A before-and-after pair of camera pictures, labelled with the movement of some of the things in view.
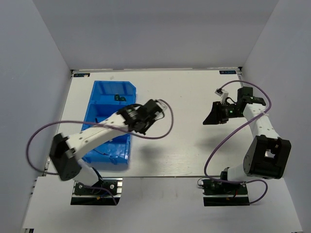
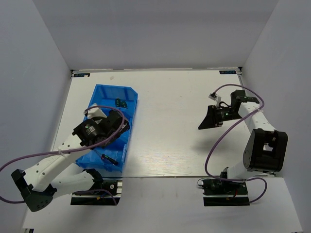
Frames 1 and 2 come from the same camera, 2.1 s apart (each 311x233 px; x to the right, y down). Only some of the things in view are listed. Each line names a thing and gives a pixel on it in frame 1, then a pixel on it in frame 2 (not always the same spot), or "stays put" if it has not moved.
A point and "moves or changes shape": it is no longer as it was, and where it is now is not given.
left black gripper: (144, 131) -> (124, 129)
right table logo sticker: (227, 72) stays put
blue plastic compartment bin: (107, 98) moves or changes shape
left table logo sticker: (81, 75) stays put
